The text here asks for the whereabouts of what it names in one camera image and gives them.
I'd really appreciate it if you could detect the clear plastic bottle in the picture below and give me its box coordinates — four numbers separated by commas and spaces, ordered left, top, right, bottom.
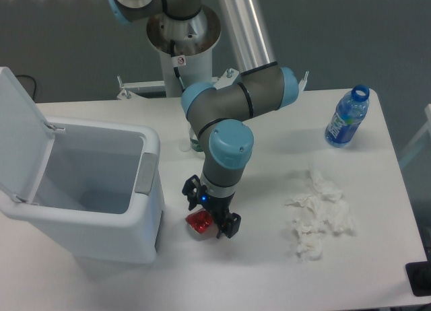
189, 127, 203, 153

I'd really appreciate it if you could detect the white frame at right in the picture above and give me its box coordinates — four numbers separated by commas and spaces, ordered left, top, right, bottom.
399, 104, 430, 170

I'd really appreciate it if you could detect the white trash bin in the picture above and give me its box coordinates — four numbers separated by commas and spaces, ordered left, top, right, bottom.
1, 118, 164, 264

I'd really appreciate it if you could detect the crumpled white tissue pile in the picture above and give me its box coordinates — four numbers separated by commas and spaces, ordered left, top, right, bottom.
285, 168, 356, 261

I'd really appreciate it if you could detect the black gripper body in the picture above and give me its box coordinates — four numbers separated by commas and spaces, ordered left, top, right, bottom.
198, 193, 234, 225

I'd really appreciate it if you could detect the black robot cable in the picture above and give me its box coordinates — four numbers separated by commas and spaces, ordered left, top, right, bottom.
170, 39, 189, 97

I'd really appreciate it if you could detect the white trash bin lid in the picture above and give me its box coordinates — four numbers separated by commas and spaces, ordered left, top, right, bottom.
1, 67, 65, 203

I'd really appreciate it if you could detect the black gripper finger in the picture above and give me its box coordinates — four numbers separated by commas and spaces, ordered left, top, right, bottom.
215, 212, 241, 239
182, 175, 207, 211

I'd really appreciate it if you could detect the black device at edge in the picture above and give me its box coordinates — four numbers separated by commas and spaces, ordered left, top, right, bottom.
405, 261, 430, 297

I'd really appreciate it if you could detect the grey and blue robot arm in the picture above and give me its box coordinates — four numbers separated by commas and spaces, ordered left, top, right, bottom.
108, 0, 299, 237

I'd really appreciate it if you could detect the blue plastic bottle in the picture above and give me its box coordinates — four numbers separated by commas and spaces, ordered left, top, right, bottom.
325, 84, 370, 147

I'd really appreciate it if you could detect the black floor cable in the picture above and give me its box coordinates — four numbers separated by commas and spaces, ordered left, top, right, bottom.
15, 74, 38, 98

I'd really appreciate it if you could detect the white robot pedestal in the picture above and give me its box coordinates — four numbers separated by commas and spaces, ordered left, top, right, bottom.
146, 5, 221, 98

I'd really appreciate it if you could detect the white bottle cap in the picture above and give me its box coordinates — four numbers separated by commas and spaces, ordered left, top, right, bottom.
178, 143, 190, 152

